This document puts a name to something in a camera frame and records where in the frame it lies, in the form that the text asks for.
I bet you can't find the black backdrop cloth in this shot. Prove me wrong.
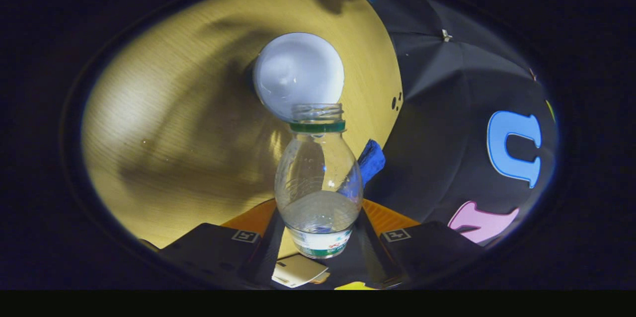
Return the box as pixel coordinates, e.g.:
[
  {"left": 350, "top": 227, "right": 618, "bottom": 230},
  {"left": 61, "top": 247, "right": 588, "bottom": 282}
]
[{"left": 355, "top": 0, "right": 559, "bottom": 248}]

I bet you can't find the white toaster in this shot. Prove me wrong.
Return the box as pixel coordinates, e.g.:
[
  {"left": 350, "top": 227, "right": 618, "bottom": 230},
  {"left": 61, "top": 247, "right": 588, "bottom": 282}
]
[{"left": 272, "top": 254, "right": 328, "bottom": 288}]

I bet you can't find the blue towel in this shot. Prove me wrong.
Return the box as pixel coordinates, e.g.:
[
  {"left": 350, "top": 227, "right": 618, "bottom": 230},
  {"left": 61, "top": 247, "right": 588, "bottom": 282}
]
[{"left": 357, "top": 139, "right": 386, "bottom": 188}]

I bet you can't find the clear plastic water bottle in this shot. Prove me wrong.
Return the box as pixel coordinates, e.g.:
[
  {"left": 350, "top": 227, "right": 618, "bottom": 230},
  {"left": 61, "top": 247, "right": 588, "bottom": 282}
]
[{"left": 274, "top": 103, "right": 364, "bottom": 259}]

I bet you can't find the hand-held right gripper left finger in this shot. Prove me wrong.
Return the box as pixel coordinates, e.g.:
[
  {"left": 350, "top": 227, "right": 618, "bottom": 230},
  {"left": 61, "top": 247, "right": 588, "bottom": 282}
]
[{"left": 158, "top": 199, "right": 287, "bottom": 289}]

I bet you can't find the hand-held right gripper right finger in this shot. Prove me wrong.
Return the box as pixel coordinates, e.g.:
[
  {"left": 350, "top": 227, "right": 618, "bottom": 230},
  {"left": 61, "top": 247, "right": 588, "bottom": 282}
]
[{"left": 354, "top": 199, "right": 486, "bottom": 289}]

